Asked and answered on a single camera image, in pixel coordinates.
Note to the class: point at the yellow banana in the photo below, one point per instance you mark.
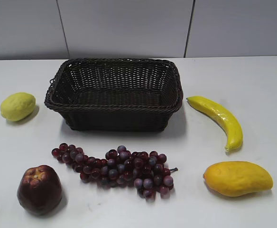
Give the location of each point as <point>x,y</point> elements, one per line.
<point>223,117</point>

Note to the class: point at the black woven basket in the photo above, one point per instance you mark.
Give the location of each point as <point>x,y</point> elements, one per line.
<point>116,94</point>

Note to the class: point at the purple grape bunch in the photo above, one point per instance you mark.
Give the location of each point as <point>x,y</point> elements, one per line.
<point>146,172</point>

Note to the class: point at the orange-yellow mango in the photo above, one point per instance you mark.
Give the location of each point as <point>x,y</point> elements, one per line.
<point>237,178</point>

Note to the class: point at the yellow-green lemon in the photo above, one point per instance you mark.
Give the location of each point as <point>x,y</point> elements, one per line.
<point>17,106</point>

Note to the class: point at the dark red apple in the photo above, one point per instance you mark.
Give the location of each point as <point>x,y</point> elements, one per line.
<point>40,190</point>

